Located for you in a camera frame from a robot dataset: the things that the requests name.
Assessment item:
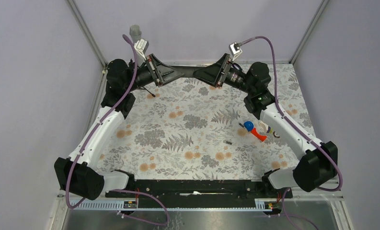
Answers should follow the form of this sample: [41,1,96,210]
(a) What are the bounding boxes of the silver microphone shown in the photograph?
[129,24,143,66]

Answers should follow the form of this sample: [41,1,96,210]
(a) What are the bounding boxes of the floral patterned mat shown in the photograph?
[97,78,299,180]

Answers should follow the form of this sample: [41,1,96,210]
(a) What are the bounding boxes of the white slotted cable duct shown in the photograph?
[75,199,273,212]

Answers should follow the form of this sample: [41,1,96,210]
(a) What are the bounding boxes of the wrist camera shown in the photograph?
[229,42,242,62]
[134,38,149,61]

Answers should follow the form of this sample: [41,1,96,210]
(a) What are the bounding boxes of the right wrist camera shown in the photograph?
[229,42,242,62]

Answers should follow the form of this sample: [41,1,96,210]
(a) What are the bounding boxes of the black remote control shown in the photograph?
[171,66,206,78]

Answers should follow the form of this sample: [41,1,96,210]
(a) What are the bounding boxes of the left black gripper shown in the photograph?
[126,54,185,92]

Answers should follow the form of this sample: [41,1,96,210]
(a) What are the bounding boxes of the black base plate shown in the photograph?
[105,179,285,207]

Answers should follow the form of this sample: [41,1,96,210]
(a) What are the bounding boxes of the blue and orange toy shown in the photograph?
[243,121,267,142]

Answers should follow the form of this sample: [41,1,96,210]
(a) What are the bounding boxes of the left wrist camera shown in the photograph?
[134,38,149,61]

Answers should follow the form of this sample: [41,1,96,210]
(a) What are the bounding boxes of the black tripod microphone stand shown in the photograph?
[128,59,156,98]

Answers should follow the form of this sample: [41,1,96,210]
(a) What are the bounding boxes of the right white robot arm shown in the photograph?
[193,54,340,197]

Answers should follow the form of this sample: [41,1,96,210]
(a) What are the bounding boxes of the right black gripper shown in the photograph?
[193,53,254,94]

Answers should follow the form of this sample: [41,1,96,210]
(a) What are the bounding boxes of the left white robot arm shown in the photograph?
[54,54,185,200]

